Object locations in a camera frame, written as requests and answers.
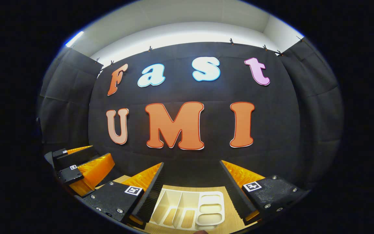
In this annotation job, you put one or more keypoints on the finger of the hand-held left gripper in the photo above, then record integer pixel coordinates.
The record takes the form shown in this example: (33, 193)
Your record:
(73, 157)
(93, 172)

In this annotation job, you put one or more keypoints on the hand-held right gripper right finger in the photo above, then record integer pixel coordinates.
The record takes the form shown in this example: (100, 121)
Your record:
(235, 195)

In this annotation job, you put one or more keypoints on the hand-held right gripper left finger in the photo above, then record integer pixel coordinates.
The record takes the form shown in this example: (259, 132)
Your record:
(151, 195)

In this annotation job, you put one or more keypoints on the white bookshelf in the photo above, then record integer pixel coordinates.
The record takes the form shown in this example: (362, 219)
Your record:
(190, 201)

